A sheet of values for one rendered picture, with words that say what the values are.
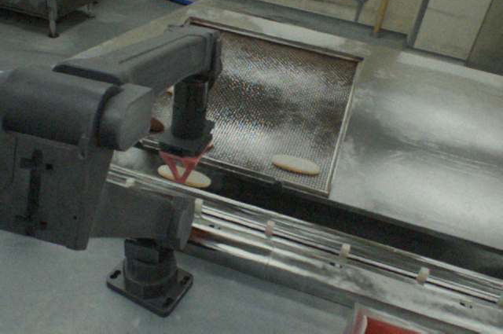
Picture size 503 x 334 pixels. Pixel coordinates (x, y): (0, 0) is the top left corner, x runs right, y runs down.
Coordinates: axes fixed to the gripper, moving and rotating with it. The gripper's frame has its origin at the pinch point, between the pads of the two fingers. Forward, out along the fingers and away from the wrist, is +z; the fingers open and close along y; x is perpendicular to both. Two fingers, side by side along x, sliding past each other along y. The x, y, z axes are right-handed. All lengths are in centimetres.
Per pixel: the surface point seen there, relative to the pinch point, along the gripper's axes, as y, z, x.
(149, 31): 79, 10, 46
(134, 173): 3.3, 6.6, 11.9
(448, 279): 2, 8, -50
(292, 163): 15.0, 1.9, -17.3
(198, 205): -0.4, 6.2, -3.3
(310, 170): 14.6, 2.1, -21.1
